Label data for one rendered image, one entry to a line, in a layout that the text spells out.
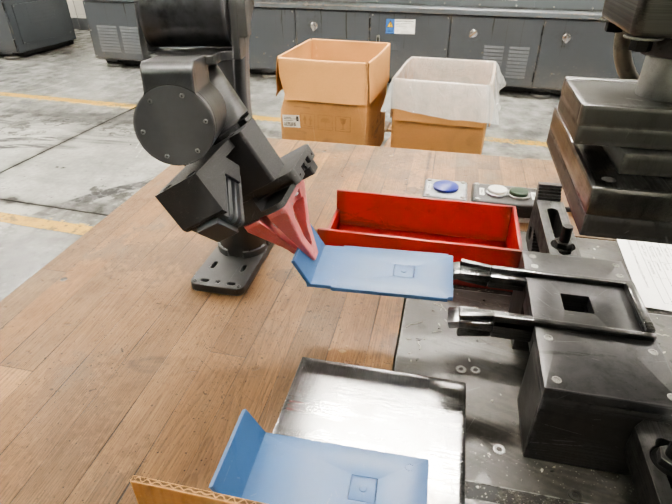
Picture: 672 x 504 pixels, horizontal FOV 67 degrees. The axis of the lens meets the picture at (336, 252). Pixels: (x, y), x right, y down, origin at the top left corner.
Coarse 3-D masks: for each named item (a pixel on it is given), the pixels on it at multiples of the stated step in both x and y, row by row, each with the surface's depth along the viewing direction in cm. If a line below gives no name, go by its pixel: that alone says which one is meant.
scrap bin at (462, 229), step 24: (360, 192) 73; (336, 216) 74; (360, 216) 75; (384, 216) 74; (408, 216) 74; (432, 216) 73; (456, 216) 72; (480, 216) 71; (504, 216) 70; (336, 240) 65; (360, 240) 64; (384, 240) 63; (408, 240) 62; (432, 240) 62; (456, 240) 73; (480, 240) 73; (504, 240) 72; (504, 264) 61
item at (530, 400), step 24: (528, 312) 48; (528, 360) 46; (528, 384) 45; (528, 408) 44; (552, 408) 40; (576, 408) 39; (600, 408) 39; (528, 432) 42; (552, 432) 41; (576, 432) 41; (600, 432) 40; (624, 432) 40; (528, 456) 43; (552, 456) 43; (576, 456) 42; (600, 456) 41; (624, 456) 41
